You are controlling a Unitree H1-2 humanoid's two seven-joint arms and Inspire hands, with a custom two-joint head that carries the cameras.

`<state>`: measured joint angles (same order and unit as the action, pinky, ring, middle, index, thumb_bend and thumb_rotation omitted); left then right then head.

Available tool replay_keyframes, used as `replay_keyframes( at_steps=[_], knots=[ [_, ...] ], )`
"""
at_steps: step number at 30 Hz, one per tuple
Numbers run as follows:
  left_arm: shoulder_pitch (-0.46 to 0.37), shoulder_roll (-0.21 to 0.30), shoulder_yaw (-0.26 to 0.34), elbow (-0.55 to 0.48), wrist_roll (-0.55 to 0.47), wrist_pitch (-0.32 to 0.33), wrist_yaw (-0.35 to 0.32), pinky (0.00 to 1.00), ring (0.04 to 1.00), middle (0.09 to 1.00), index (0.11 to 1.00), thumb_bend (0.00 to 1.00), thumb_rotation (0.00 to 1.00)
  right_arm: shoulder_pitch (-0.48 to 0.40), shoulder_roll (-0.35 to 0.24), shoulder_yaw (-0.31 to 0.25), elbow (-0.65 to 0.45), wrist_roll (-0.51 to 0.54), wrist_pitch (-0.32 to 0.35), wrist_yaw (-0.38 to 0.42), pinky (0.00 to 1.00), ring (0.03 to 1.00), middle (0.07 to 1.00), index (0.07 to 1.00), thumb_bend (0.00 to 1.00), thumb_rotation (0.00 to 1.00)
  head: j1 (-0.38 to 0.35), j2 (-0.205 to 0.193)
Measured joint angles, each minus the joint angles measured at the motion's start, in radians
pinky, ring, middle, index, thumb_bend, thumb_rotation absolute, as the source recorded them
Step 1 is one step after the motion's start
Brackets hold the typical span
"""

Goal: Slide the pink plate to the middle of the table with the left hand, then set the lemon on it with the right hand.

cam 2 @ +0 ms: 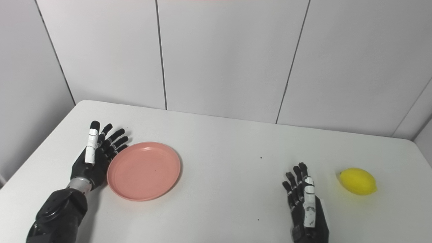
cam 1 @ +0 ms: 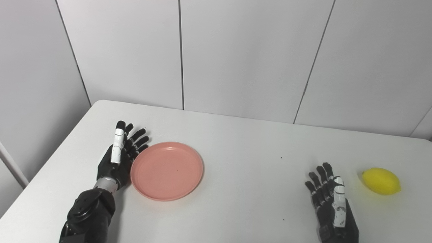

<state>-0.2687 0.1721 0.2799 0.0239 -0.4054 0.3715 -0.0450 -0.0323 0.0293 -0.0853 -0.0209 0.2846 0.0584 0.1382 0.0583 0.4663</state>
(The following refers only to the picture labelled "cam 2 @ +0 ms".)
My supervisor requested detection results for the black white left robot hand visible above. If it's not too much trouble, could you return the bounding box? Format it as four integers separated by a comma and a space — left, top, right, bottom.
70, 121, 129, 191

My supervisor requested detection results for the pink round plate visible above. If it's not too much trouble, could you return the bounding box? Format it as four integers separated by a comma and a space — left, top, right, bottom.
107, 142, 181, 202

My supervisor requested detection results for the yellow lemon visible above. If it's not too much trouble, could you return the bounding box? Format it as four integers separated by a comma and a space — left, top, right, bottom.
339, 168, 378, 196

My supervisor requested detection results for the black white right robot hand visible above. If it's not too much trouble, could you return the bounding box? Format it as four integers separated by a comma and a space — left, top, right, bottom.
282, 162, 329, 243

